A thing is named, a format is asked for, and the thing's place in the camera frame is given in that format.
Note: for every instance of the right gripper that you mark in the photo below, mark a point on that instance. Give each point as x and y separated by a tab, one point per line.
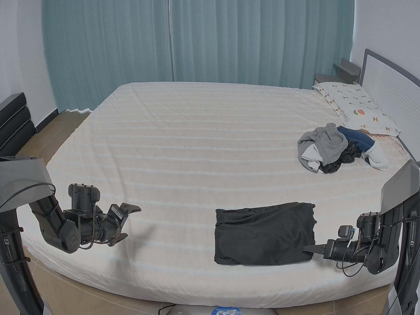
338	250

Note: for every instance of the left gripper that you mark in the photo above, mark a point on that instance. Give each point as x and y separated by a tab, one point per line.
113	228

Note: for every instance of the black T-shirt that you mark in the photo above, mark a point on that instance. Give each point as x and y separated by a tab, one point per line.
262	235

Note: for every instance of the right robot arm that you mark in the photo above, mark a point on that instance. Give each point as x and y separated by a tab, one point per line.
389	238

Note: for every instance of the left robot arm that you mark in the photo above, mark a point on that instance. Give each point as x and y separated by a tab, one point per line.
52	221

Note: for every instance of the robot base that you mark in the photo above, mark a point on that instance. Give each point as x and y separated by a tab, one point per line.
197	310

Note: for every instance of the pile of clothes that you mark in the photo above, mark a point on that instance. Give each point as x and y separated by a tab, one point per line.
328	143

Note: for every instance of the bed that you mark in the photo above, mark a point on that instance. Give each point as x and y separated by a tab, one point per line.
197	136

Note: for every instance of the white printed pillow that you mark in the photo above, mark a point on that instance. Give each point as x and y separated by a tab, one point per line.
354	105

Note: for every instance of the black chest of drawers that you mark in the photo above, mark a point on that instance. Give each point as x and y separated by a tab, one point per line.
13	120

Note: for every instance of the blue-green curtain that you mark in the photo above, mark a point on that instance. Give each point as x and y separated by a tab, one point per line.
108	44
262	28

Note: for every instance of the grey bedside table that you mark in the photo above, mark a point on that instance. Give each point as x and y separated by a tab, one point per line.
346	67

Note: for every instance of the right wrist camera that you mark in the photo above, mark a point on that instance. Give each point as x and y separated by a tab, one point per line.
344	232

